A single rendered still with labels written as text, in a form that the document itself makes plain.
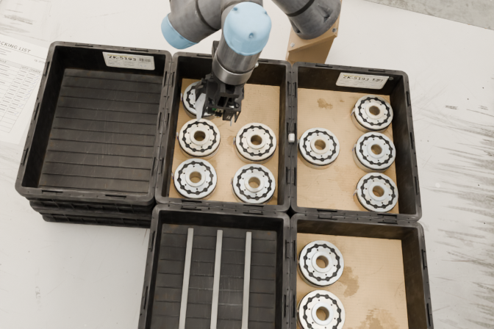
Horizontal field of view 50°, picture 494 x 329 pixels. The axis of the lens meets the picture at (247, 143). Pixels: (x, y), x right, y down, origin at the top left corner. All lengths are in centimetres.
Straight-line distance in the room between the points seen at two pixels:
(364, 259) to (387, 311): 12
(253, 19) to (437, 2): 213
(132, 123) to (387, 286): 73
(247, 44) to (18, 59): 95
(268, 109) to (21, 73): 72
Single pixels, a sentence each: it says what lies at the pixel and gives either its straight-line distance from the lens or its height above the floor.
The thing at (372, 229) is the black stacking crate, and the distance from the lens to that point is 124.
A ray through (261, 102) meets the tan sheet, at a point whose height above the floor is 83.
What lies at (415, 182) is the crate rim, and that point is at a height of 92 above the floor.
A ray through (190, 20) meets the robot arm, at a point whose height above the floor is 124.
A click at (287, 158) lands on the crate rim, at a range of 122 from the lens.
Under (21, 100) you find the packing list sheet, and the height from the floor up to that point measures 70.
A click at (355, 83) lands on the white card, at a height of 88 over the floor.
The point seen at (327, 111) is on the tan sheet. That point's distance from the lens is 141.
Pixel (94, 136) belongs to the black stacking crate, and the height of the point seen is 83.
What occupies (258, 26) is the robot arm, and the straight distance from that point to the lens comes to 87.
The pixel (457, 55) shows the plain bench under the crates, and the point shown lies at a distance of 182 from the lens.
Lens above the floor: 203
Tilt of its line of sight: 64 degrees down
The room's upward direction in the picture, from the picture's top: 11 degrees clockwise
